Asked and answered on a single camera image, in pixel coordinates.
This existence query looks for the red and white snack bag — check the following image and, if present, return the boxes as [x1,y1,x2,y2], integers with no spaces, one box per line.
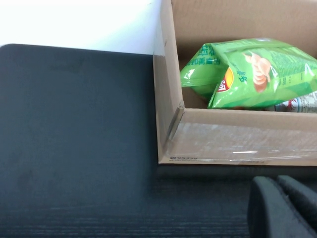
[273,90,317,114]

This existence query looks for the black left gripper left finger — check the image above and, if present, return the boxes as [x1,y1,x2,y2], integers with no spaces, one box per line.
[247,176,317,238]

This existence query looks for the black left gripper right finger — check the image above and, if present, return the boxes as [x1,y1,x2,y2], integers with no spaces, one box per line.
[277,175,317,224]

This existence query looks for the cardboard box with F2 print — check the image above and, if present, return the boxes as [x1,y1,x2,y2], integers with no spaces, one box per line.
[153,0,317,166]

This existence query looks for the green potato chips bag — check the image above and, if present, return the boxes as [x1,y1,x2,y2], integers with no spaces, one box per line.
[180,37,317,110]

